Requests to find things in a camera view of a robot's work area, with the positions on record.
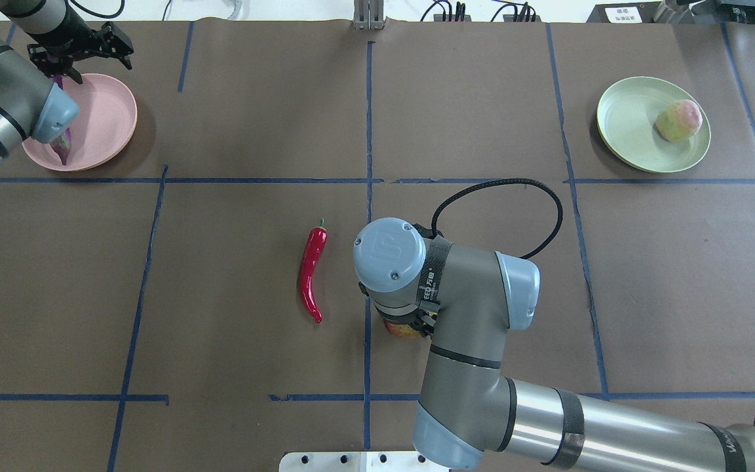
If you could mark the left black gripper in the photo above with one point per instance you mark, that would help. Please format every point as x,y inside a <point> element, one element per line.
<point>67,40</point>

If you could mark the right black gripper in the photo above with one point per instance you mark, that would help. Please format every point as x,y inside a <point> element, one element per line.
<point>425,320</point>

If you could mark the red yellow apple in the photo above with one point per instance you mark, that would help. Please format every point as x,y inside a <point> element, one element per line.
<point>408,331</point>

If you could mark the purple eggplant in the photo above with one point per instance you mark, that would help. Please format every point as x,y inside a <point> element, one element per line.
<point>61,145</point>

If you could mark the red chili pepper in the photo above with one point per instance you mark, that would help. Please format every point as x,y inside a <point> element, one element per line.
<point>314,247</point>

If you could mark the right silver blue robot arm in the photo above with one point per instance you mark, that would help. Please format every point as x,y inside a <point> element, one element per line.
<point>480,396</point>

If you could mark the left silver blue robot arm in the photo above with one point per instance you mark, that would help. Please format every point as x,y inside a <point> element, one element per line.
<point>38,41</point>

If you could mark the pink plate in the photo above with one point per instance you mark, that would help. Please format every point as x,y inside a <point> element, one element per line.
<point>105,125</point>

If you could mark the light green plate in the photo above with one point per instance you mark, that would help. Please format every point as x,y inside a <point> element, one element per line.
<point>625,117</point>

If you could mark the white label card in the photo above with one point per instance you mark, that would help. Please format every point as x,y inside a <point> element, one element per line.
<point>626,14</point>

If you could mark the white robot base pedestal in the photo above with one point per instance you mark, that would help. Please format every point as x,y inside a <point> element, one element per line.
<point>358,461</point>

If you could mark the aluminium frame post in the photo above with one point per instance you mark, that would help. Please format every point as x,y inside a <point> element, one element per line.
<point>368,15</point>

